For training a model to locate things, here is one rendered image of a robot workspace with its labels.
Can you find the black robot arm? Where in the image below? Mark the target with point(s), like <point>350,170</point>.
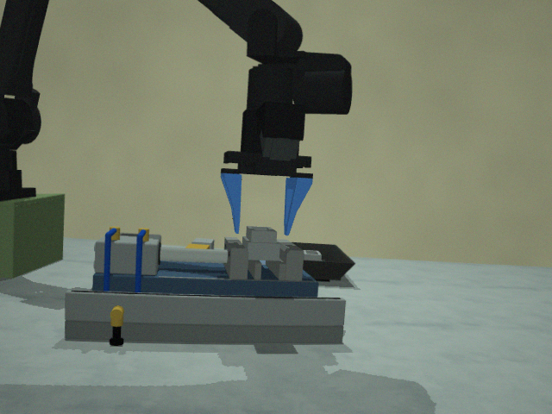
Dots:
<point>320,81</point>

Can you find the brass-yellow rectangular block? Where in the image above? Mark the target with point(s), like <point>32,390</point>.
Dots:
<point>198,246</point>

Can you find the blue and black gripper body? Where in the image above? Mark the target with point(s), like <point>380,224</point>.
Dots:
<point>255,163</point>

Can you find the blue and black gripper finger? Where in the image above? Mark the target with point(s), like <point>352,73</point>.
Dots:
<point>299,187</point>
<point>234,183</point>

